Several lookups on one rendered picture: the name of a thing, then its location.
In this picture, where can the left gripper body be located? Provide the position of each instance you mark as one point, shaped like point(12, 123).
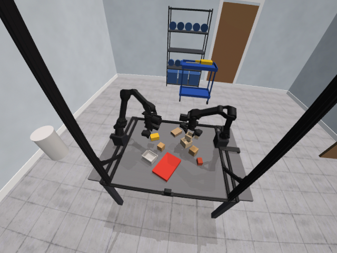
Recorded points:
point(146, 133)

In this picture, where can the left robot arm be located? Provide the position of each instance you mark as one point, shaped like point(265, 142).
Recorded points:
point(148, 107)

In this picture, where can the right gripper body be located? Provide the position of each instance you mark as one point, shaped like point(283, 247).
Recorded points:
point(191, 127)

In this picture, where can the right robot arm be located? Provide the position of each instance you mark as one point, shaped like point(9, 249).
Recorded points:
point(195, 114)

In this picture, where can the flat red board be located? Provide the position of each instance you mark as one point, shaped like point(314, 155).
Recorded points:
point(167, 165)

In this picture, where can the small red block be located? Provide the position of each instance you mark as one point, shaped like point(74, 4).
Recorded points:
point(199, 161)

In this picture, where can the yellow block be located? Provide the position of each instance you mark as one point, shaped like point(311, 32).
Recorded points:
point(154, 136)

